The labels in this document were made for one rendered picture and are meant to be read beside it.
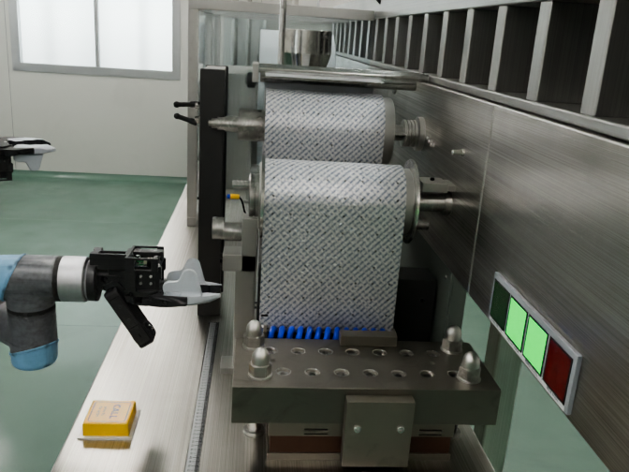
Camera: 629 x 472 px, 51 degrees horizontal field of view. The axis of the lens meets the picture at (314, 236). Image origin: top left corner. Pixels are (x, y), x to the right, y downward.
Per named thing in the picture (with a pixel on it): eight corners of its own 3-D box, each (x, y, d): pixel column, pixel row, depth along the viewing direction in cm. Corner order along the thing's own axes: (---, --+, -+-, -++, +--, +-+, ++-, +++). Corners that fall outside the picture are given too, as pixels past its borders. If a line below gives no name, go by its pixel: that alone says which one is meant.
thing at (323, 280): (258, 331, 114) (262, 229, 108) (391, 334, 116) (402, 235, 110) (258, 332, 113) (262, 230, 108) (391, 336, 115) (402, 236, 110)
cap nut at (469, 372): (453, 372, 102) (457, 346, 101) (476, 372, 102) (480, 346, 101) (460, 384, 99) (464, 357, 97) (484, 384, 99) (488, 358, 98)
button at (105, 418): (93, 412, 108) (93, 399, 107) (136, 412, 109) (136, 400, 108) (82, 436, 102) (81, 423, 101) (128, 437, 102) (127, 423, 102)
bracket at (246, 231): (218, 361, 128) (222, 210, 119) (252, 361, 128) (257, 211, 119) (217, 374, 123) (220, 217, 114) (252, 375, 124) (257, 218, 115)
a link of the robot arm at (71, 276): (58, 308, 105) (71, 290, 112) (87, 309, 105) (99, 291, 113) (55, 264, 103) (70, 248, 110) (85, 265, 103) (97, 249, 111)
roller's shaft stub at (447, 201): (405, 210, 118) (408, 186, 116) (444, 212, 118) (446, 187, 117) (411, 216, 113) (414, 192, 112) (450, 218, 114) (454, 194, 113)
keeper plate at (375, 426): (340, 458, 99) (345, 394, 96) (404, 459, 100) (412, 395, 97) (342, 469, 96) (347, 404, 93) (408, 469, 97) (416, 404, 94)
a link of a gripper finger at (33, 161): (55, 168, 154) (12, 169, 150) (55, 143, 152) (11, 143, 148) (57, 172, 152) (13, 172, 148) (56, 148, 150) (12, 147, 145)
